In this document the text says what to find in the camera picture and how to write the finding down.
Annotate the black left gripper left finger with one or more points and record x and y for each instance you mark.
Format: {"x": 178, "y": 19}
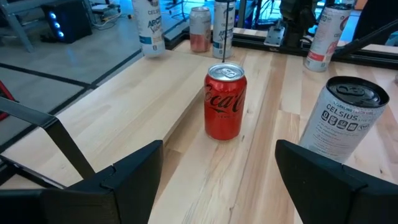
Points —
{"x": 93, "y": 205}

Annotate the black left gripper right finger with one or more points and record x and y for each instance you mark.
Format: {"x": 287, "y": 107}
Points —
{"x": 342, "y": 202}

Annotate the white Celsius Peach Vibe can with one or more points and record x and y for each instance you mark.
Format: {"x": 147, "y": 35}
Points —
{"x": 326, "y": 37}
{"x": 339, "y": 124}

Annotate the red Coca-Cola can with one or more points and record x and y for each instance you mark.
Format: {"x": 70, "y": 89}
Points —
{"x": 225, "y": 109}

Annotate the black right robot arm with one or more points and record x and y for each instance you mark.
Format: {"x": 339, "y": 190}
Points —
{"x": 295, "y": 18}

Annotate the wooden shelf board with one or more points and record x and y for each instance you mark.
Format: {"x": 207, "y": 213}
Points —
{"x": 109, "y": 109}

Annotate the white Celsius Arctic Vibe can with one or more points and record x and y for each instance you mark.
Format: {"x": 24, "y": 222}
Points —
{"x": 150, "y": 31}
{"x": 218, "y": 31}

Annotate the pink silver Spindrift can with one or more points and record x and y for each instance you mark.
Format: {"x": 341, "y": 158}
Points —
{"x": 200, "y": 31}

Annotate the black metal shelf frame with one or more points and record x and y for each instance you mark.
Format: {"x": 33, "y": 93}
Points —
{"x": 224, "y": 31}
{"x": 28, "y": 112}

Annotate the grey metal base plate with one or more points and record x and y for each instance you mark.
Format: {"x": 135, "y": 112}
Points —
{"x": 275, "y": 35}

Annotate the black aluminium rig frame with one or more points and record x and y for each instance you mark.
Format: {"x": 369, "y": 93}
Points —
{"x": 248, "y": 40}

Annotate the grey frame desk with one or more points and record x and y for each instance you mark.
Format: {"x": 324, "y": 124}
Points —
{"x": 18, "y": 28}

